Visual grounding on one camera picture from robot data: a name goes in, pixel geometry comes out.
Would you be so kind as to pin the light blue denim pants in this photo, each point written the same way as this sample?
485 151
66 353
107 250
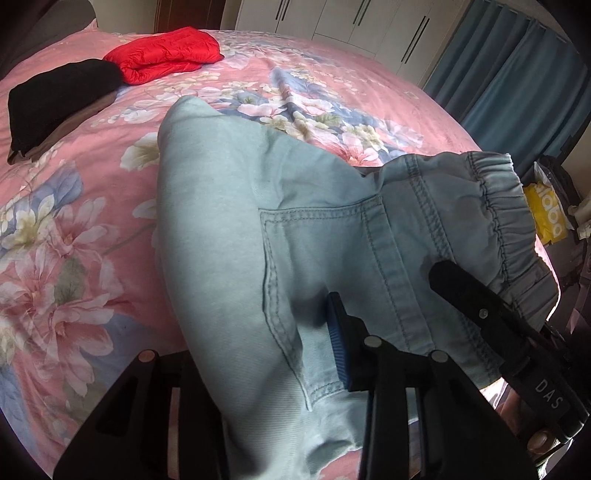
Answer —
231 207

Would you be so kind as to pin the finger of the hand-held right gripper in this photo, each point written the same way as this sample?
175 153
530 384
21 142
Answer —
466 288

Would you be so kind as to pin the blue curtain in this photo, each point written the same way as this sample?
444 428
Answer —
498 69

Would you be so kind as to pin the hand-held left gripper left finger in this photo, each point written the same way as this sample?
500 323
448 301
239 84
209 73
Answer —
145 370

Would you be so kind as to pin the yellow package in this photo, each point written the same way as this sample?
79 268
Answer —
545 214

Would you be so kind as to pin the red puffer jacket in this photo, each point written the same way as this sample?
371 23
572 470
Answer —
161 50

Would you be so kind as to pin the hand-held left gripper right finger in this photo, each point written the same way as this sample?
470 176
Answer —
339 350

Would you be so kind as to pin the white wardrobe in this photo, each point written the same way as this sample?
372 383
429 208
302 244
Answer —
332 18

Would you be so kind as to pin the black folded cloth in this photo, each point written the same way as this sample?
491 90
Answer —
55 101

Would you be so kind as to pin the dark grey headboard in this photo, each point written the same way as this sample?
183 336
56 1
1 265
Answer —
37 27

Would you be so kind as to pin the grey brown folded cloth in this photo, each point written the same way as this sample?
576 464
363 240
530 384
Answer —
60 134

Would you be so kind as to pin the black bag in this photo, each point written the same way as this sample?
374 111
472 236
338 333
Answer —
567 180

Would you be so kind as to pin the dark brown door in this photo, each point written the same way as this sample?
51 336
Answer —
194 14

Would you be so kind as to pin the pink floral bed sheet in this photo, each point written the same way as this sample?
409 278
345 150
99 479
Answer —
69 230

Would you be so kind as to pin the person's right hand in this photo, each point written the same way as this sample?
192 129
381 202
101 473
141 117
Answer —
538 443

